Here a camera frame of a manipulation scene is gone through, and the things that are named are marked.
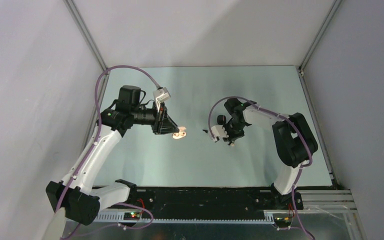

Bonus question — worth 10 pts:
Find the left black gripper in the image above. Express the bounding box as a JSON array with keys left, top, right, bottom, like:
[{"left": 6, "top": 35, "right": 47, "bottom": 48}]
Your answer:
[{"left": 130, "top": 100, "right": 179, "bottom": 135}]

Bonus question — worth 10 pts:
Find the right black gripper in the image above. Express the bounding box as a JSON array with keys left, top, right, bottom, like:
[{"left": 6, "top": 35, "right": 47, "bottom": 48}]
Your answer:
[{"left": 220, "top": 119, "right": 247, "bottom": 142}]

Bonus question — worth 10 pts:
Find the beige earbud charging case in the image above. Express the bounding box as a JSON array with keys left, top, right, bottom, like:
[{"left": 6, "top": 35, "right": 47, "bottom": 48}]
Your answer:
[{"left": 172, "top": 126, "right": 187, "bottom": 140}]

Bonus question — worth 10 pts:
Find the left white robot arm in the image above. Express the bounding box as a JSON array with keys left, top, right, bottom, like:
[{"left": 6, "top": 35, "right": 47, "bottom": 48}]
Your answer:
[{"left": 45, "top": 85, "right": 180, "bottom": 226}]

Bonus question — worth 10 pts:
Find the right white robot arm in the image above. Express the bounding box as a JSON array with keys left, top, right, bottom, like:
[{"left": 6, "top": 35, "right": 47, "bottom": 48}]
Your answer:
[{"left": 211, "top": 97, "right": 319, "bottom": 210}]

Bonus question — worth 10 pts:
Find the left controller board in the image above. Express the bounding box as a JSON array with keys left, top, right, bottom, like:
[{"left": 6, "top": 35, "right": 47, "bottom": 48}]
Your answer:
[{"left": 123, "top": 212, "right": 142, "bottom": 221}]

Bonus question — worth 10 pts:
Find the controller board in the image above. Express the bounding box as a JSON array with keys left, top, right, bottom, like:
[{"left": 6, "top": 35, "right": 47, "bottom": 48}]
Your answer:
[
  {"left": 123, "top": 212, "right": 142, "bottom": 221},
  {"left": 273, "top": 217, "right": 293, "bottom": 224}
]

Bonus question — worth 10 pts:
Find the right controller board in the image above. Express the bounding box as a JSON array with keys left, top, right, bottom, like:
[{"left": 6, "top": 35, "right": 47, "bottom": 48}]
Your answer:
[{"left": 273, "top": 217, "right": 293, "bottom": 224}]

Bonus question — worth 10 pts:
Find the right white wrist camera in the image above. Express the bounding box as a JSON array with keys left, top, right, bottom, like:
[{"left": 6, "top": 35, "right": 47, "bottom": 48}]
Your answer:
[{"left": 209, "top": 125, "right": 229, "bottom": 142}]

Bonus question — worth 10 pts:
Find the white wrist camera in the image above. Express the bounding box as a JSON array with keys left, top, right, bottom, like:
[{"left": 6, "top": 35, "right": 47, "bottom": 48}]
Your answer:
[
  {"left": 153, "top": 87, "right": 171, "bottom": 110},
  {"left": 209, "top": 125, "right": 229, "bottom": 142}
]

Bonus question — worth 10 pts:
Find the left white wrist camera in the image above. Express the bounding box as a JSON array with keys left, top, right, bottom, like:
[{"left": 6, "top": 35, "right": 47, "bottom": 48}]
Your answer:
[{"left": 153, "top": 87, "right": 171, "bottom": 110}]

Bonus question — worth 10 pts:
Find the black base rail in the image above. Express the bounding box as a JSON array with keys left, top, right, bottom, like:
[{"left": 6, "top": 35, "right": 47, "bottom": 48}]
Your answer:
[{"left": 126, "top": 186, "right": 304, "bottom": 221}]

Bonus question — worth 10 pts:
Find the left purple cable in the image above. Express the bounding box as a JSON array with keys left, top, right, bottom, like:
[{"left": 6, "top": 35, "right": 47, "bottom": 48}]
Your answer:
[{"left": 54, "top": 64, "right": 161, "bottom": 240}]

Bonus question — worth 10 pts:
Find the right aluminium frame post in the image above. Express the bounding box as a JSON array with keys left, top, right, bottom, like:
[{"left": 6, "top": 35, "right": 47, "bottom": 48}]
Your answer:
[{"left": 298, "top": 0, "right": 343, "bottom": 75}]

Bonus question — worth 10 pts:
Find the aluminium frame post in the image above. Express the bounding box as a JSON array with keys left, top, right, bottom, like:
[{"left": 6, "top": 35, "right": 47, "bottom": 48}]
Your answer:
[
  {"left": 63, "top": 0, "right": 108, "bottom": 71},
  {"left": 298, "top": 0, "right": 343, "bottom": 75}
]

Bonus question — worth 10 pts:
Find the left aluminium frame post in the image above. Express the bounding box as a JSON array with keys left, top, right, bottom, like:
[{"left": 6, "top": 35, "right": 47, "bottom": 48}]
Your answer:
[{"left": 63, "top": 0, "right": 108, "bottom": 71}]

